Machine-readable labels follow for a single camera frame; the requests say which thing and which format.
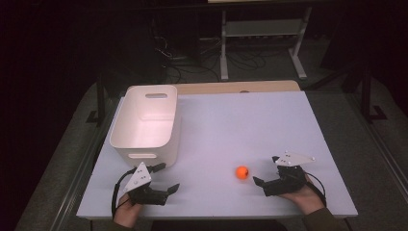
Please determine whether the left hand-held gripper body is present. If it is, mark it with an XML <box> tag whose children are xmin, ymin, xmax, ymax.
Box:
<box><xmin>123</xmin><ymin>162</ymin><xmax>169</xmax><ymax>207</ymax></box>

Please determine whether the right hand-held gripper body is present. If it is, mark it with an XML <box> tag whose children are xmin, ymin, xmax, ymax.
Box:
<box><xmin>262</xmin><ymin>149</ymin><xmax>317</xmax><ymax>197</ymax></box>

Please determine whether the orange ball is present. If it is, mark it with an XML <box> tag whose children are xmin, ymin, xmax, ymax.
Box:
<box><xmin>235</xmin><ymin>165</ymin><xmax>250</xmax><ymax>180</ymax></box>

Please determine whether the white plastic bin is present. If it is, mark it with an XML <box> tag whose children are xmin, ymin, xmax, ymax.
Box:
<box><xmin>109</xmin><ymin>84</ymin><xmax>182</xmax><ymax>169</ymax></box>

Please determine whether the person's right hand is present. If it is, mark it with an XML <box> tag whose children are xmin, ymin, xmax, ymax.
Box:
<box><xmin>278</xmin><ymin>181</ymin><xmax>325</xmax><ymax>217</ymax></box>

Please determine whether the person's left hand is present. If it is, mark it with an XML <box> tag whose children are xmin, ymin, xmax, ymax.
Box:
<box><xmin>113</xmin><ymin>193</ymin><xmax>144</xmax><ymax>230</ymax></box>

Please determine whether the wooden table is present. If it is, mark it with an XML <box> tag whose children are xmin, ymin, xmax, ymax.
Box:
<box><xmin>174</xmin><ymin>80</ymin><xmax>301</xmax><ymax>96</ymax></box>

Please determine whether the black metal stand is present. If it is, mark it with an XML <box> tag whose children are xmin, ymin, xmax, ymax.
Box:
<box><xmin>86</xmin><ymin>74</ymin><xmax>108</xmax><ymax>127</ymax></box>
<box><xmin>359</xmin><ymin>62</ymin><xmax>388</xmax><ymax>123</ymax></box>

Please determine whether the white metal stand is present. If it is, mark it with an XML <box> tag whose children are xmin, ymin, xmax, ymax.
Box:
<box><xmin>219</xmin><ymin>6</ymin><xmax>313</xmax><ymax>82</ymax></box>

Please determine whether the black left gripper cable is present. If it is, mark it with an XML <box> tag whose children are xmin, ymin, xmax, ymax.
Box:
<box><xmin>110</xmin><ymin>167</ymin><xmax>138</xmax><ymax>220</ymax></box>

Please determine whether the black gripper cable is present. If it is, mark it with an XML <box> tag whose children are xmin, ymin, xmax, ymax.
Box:
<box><xmin>304</xmin><ymin>172</ymin><xmax>327</xmax><ymax>208</ymax></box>
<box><xmin>110</xmin><ymin>167</ymin><xmax>138</xmax><ymax>220</ymax></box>

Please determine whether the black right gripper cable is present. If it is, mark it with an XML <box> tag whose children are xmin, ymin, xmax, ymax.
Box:
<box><xmin>304</xmin><ymin>172</ymin><xmax>327</xmax><ymax>208</ymax></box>

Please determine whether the tangle of black floor cables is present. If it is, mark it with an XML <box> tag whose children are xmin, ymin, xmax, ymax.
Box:
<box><xmin>153</xmin><ymin>34</ymin><xmax>268</xmax><ymax>83</ymax></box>

